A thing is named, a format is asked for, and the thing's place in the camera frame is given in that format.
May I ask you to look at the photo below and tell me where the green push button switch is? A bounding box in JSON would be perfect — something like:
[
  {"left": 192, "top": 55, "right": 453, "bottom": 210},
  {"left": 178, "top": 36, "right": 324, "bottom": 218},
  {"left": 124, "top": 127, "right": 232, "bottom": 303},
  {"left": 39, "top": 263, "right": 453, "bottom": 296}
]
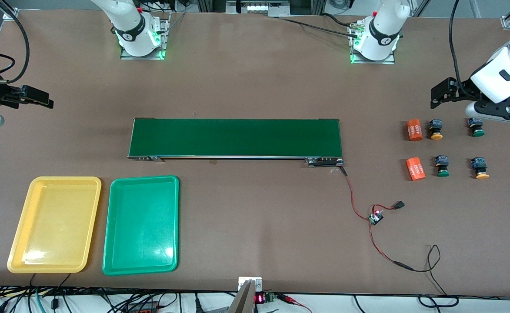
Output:
[
  {"left": 468, "top": 117, "right": 486, "bottom": 138},
  {"left": 434, "top": 155, "right": 451, "bottom": 178}
]

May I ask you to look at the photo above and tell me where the yellow push button switch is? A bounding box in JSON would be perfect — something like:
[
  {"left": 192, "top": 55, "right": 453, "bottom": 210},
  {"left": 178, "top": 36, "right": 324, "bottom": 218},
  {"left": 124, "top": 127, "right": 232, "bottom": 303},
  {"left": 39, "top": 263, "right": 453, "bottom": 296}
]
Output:
[
  {"left": 470, "top": 157, "right": 490, "bottom": 180},
  {"left": 429, "top": 119, "right": 444, "bottom": 141}
]

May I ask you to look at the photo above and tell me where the orange cylinder white 4680 print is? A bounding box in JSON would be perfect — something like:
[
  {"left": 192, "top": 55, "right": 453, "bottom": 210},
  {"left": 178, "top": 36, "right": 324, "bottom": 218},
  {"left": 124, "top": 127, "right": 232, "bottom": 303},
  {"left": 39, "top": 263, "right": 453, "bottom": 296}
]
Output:
[
  {"left": 406, "top": 157, "right": 426, "bottom": 181},
  {"left": 406, "top": 118, "right": 424, "bottom": 142}
]

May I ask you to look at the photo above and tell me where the yellow plastic tray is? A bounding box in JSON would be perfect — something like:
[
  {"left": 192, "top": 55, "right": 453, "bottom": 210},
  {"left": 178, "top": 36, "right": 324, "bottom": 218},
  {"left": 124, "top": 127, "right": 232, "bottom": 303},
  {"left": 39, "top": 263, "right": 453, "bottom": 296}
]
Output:
[{"left": 7, "top": 176, "right": 102, "bottom": 274}]

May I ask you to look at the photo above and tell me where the green plastic tray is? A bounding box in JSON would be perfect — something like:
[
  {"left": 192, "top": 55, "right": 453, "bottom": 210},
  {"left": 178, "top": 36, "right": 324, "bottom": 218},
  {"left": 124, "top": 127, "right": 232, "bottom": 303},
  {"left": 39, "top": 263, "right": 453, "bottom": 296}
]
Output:
[{"left": 102, "top": 175, "right": 180, "bottom": 276}]

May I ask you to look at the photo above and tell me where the silver box with lights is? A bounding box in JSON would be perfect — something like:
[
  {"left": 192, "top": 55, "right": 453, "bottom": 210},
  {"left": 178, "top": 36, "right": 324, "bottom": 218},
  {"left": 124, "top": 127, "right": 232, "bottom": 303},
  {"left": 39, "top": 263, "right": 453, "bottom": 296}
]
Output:
[{"left": 227, "top": 0, "right": 291, "bottom": 18}]

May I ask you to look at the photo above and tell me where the green conveyor belt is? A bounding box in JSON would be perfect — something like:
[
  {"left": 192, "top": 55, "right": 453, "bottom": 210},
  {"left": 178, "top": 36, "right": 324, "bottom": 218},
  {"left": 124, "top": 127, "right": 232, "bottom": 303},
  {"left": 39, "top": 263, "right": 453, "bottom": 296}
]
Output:
[{"left": 127, "top": 117, "right": 345, "bottom": 169}]

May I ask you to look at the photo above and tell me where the red black power strip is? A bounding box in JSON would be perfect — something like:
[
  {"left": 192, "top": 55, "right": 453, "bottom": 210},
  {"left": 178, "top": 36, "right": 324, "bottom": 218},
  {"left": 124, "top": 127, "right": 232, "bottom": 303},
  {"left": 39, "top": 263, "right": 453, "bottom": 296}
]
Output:
[{"left": 127, "top": 304, "right": 168, "bottom": 313}]

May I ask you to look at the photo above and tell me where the red alligator clip lead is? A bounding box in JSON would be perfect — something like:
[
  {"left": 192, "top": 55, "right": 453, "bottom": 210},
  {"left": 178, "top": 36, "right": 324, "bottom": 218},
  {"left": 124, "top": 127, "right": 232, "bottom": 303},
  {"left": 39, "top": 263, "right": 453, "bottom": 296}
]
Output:
[{"left": 276, "top": 293, "right": 314, "bottom": 313}]

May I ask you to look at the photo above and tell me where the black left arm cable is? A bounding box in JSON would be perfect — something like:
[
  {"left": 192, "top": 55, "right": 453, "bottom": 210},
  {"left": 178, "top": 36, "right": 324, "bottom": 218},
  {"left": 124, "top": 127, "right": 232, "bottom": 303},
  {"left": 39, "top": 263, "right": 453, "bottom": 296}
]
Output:
[{"left": 448, "top": 0, "right": 473, "bottom": 94}]

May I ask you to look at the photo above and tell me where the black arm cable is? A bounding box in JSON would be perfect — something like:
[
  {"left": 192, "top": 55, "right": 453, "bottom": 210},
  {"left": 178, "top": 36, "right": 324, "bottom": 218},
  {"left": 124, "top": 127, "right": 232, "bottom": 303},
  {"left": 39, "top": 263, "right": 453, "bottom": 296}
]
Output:
[
  {"left": 0, "top": 0, "right": 30, "bottom": 84},
  {"left": 448, "top": 0, "right": 473, "bottom": 94}
]

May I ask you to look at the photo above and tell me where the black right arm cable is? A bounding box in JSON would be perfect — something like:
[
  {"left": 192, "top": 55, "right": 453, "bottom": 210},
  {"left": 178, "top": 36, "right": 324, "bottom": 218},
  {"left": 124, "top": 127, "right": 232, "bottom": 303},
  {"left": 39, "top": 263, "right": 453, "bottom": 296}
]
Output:
[{"left": 0, "top": 0, "right": 30, "bottom": 84}]

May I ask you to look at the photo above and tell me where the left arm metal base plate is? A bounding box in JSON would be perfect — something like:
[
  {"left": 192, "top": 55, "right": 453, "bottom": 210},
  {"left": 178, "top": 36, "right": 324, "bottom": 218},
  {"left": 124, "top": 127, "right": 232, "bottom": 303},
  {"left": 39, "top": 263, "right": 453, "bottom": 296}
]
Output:
[{"left": 350, "top": 22, "right": 397, "bottom": 65}]

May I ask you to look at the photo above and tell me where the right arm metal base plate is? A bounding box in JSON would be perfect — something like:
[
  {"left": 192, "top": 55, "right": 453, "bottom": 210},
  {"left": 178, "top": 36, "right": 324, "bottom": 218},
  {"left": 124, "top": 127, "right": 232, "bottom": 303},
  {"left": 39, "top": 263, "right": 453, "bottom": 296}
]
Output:
[{"left": 120, "top": 12, "right": 171, "bottom": 60}]

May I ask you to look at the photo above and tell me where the red black motor wire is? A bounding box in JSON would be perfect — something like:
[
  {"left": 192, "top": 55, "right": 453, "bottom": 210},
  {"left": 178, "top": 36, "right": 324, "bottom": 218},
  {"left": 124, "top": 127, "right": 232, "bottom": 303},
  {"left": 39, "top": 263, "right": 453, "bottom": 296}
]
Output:
[{"left": 341, "top": 166, "right": 407, "bottom": 264}]

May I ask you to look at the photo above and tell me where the black cable on table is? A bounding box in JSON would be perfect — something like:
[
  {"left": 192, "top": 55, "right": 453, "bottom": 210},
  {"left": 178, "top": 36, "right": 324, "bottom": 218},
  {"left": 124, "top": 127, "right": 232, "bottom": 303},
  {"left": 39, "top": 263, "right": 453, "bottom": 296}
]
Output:
[{"left": 277, "top": 13, "right": 360, "bottom": 40}]

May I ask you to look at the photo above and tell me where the thin black power cable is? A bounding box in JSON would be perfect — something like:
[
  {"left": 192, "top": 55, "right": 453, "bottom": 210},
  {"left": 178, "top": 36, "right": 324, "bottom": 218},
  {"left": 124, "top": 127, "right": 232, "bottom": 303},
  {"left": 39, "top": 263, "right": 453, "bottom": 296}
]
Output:
[{"left": 393, "top": 244, "right": 449, "bottom": 297}]

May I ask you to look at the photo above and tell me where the tangled black cable bundle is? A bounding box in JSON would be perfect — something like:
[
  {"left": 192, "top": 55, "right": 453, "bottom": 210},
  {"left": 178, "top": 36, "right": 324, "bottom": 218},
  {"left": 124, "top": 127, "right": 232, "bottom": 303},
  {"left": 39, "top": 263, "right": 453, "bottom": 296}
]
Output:
[{"left": 0, "top": 274, "right": 238, "bottom": 313}]

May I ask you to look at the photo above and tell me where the black looped floor cable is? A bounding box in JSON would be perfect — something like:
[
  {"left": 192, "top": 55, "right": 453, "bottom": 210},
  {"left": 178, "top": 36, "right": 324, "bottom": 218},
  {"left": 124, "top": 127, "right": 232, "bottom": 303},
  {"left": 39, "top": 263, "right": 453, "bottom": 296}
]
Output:
[{"left": 418, "top": 295, "right": 460, "bottom": 308}]

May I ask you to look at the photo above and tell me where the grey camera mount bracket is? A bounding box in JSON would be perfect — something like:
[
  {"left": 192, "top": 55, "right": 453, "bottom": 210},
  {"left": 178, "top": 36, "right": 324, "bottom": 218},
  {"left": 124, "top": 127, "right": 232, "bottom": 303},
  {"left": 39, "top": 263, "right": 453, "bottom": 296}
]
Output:
[{"left": 228, "top": 276, "right": 264, "bottom": 313}]

